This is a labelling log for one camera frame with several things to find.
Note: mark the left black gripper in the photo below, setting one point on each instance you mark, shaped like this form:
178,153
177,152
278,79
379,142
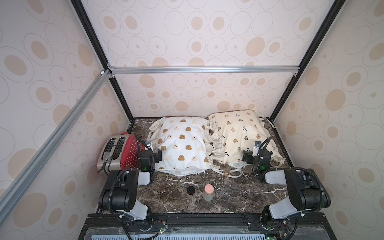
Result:
157,156

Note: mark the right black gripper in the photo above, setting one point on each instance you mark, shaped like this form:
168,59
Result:
256,157

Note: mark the cream pillow bear panda print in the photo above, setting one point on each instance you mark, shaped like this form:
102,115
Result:
234,133

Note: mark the white pillow brown bear print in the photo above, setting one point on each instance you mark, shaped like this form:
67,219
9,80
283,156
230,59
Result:
185,144

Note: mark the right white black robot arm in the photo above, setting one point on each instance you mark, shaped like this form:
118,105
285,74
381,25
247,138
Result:
306,193

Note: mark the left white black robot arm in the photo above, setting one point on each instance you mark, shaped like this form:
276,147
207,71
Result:
119,195

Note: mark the red silver toaster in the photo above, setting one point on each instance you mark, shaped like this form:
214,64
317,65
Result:
119,152

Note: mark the black lid glass jar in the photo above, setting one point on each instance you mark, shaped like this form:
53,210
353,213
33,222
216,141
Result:
191,193

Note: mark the pink lid glass jar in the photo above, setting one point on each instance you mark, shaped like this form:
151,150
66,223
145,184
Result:
208,192

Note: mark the diagonal silver aluminium bar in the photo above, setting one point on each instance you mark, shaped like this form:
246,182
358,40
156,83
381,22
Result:
21,184

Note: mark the horizontal silver aluminium bar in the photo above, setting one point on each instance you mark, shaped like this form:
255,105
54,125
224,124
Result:
205,70

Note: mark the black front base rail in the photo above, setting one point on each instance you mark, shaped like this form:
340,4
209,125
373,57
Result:
244,226

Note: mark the left black frame post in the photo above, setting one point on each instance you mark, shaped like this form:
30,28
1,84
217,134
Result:
96,44

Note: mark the black frame post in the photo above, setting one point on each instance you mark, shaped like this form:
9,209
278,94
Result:
313,47
96,44

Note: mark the right black frame post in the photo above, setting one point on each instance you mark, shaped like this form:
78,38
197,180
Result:
313,47

